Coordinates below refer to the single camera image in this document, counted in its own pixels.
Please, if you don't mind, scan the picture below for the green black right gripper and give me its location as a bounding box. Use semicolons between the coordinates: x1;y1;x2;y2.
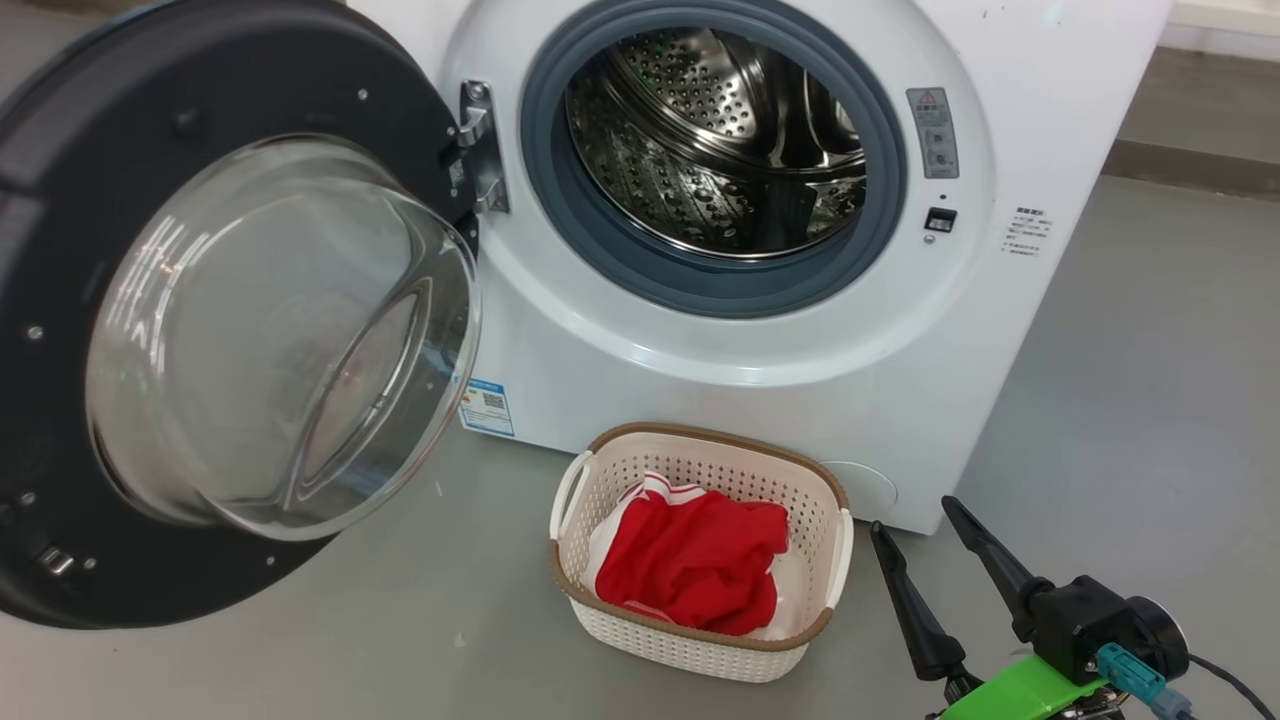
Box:
867;495;1129;720

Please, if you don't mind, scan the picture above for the metal door hinge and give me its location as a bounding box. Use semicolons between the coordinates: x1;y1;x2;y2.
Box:
456;79;512;216

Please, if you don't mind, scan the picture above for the white washing machine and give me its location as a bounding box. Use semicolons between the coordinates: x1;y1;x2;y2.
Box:
345;0;1174;537

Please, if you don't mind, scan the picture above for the teal plug right camera cable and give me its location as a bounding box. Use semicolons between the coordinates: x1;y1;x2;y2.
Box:
1096;642;1277;720

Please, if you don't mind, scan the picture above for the red white garment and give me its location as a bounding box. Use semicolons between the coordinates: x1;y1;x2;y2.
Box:
582;471;792;642

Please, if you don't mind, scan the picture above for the black round glass machine door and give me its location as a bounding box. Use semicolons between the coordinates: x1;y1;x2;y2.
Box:
0;0;484;631

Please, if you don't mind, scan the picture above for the cream perforated laundry basket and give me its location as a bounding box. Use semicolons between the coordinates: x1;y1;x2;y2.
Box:
547;421;856;685

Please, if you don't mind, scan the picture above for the small printed text sticker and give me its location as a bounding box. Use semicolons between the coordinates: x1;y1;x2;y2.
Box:
1002;206;1052;260

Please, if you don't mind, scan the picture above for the grey warning sticker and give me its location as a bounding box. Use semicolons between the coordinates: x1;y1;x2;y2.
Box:
905;86;962;181

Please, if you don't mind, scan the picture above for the blue energy label sticker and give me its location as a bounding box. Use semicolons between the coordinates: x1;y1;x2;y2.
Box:
458;377;517;439

